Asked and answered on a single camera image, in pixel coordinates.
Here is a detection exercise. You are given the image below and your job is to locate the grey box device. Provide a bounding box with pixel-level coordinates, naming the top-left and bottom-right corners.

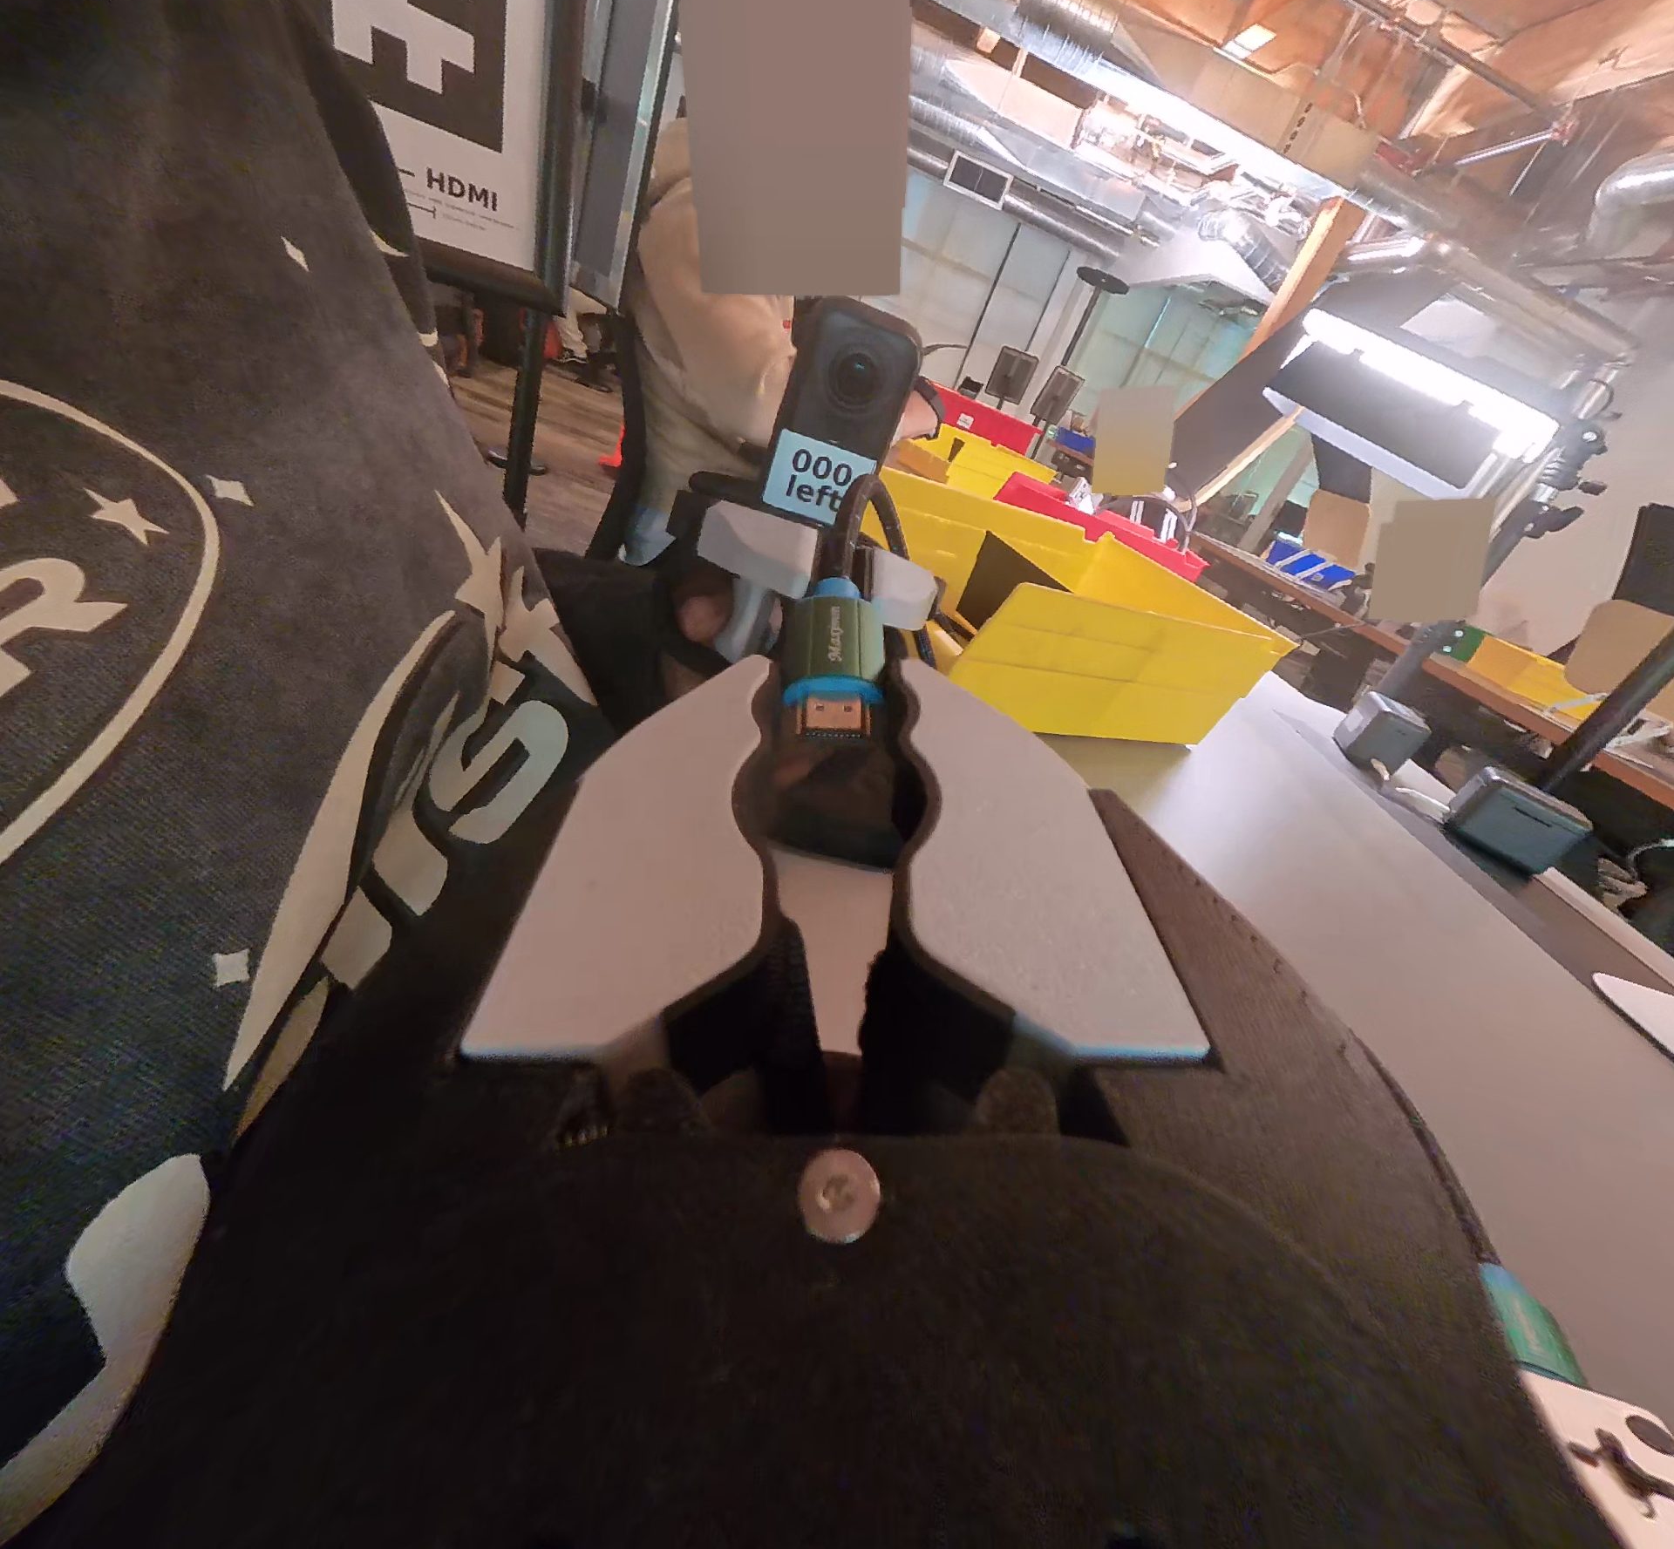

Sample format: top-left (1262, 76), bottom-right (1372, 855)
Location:
top-left (1442, 764), bottom-right (1599, 881)
top-left (1332, 688), bottom-right (1436, 774)

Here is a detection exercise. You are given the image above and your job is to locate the person's left hand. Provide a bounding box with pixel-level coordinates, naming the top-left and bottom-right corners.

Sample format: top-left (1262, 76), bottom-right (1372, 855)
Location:
top-left (674, 569), bottom-right (744, 646)

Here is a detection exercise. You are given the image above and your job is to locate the silver ceiling duct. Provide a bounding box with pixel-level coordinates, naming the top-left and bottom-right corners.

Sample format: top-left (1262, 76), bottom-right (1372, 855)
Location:
top-left (910, 0), bottom-right (1350, 225)

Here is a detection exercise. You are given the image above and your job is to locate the blue plastic bin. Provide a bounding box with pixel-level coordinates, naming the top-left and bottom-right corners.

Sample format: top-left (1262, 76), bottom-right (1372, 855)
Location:
top-left (1266, 533), bottom-right (1364, 591)

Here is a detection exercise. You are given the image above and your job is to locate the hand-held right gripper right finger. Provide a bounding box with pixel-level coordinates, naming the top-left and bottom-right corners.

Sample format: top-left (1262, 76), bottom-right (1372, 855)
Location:
top-left (893, 661), bottom-right (1213, 1064)

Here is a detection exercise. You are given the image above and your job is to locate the black framed tag sign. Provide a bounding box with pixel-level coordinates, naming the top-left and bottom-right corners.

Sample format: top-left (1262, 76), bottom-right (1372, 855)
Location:
top-left (240, 0), bottom-right (593, 515)

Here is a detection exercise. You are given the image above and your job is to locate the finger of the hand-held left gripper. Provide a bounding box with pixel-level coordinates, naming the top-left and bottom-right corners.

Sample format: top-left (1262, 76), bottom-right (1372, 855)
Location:
top-left (851, 549), bottom-right (947, 630)
top-left (694, 499), bottom-right (821, 598)

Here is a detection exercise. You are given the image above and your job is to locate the black metal bar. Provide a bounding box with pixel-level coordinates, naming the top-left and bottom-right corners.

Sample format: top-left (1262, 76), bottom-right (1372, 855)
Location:
top-left (1535, 639), bottom-right (1674, 797)

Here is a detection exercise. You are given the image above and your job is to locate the black light stand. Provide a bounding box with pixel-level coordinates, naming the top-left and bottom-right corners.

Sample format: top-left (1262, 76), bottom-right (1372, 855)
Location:
top-left (1530, 416), bottom-right (1616, 559)

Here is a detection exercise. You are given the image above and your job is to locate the softbox studio light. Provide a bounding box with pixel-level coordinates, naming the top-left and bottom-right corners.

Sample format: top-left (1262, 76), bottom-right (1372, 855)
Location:
top-left (1262, 307), bottom-right (1565, 499)

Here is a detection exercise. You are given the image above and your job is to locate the yellow plastic bin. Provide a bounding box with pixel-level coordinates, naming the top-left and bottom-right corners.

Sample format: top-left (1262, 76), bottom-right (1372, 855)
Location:
top-left (859, 465), bottom-right (1213, 639)
top-left (947, 583), bottom-right (1298, 748)
top-left (903, 424), bottom-right (1062, 499)

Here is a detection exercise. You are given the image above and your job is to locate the person's dark printed sweatshirt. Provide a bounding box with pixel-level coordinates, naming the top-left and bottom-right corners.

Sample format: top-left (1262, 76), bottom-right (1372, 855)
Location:
top-left (0, 0), bottom-right (624, 1549)

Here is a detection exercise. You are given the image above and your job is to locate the wooden workbench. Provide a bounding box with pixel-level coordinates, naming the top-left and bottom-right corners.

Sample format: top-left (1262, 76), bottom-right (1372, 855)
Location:
top-left (1181, 531), bottom-right (1674, 814)

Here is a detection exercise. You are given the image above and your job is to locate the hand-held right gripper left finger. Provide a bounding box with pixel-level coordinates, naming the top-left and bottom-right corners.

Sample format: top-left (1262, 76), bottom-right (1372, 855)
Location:
top-left (458, 655), bottom-right (775, 1064)

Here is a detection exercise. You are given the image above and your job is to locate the green plug hdmi cable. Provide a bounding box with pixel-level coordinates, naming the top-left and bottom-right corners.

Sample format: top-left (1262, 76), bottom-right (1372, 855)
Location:
top-left (782, 481), bottom-right (947, 752)

